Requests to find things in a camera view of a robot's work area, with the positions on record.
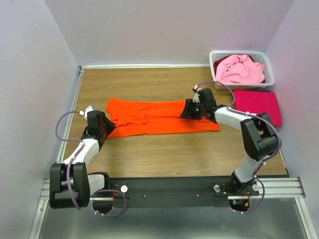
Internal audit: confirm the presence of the pink t-shirt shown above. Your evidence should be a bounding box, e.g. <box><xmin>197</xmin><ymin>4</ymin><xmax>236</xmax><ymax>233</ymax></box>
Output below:
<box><xmin>215</xmin><ymin>54</ymin><xmax>265</xmax><ymax>84</ymax></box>

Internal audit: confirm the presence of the orange t-shirt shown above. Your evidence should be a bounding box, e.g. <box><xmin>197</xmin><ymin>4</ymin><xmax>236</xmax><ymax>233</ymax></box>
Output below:
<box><xmin>106</xmin><ymin>98</ymin><xmax>220</xmax><ymax>138</ymax></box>

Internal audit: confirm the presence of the folded magenta t-shirt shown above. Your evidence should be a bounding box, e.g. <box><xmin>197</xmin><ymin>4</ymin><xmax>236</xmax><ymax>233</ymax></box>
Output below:
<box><xmin>234</xmin><ymin>90</ymin><xmax>283</xmax><ymax>127</ymax></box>

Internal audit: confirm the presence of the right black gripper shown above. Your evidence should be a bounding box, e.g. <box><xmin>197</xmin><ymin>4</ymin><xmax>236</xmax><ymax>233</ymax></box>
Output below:
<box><xmin>179</xmin><ymin>99</ymin><xmax>205</xmax><ymax>120</ymax></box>

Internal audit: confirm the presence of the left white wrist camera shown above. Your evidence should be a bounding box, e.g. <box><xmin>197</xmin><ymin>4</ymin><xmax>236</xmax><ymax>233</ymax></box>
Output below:
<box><xmin>78</xmin><ymin>105</ymin><xmax>94</xmax><ymax>119</ymax></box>

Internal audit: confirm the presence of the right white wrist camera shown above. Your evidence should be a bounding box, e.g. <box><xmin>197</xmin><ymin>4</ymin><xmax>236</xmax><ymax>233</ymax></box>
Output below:
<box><xmin>192</xmin><ymin>85</ymin><xmax>200</xmax><ymax>103</ymax></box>

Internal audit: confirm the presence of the white plastic basket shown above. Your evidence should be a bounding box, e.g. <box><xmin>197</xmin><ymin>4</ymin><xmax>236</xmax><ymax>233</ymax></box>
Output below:
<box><xmin>209</xmin><ymin>50</ymin><xmax>275</xmax><ymax>90</ymax></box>

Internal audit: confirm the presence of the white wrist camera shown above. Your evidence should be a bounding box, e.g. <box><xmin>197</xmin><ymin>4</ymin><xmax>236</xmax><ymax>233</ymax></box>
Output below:
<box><xmin>78</xmin><ymin>105</ymin><xmax>94</xmax><ymax>119</ymax></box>
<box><xmin>192</xmin><ymin>85</ymin><xmax>200</xmax><ymax>103</ymax></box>

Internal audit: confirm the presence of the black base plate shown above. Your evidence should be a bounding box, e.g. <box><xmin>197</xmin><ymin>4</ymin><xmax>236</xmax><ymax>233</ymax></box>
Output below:
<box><xmin>93</xmin><ymin>176</ymin><xmax>259</xmax><ymax>215</ymax></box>

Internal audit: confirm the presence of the aluminium frame rail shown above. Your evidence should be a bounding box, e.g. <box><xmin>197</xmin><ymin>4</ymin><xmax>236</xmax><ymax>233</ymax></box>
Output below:
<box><xmin>29</xmin><ymin>176</ymin><xmax>316</xmax><ymax>239</ymax></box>

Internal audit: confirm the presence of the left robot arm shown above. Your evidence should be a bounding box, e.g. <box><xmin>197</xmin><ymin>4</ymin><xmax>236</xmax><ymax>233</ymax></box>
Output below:
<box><xmin>49</xmin><ymin>106</ymin><xmax>116</xmax><ymax>210</ymax></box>

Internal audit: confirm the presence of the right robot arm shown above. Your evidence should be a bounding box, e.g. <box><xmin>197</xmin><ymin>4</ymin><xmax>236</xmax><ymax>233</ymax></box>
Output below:
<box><xmin>180</xmin><ymin>87</ymin><xmax>281</xmax><ymax>195</ymax></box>

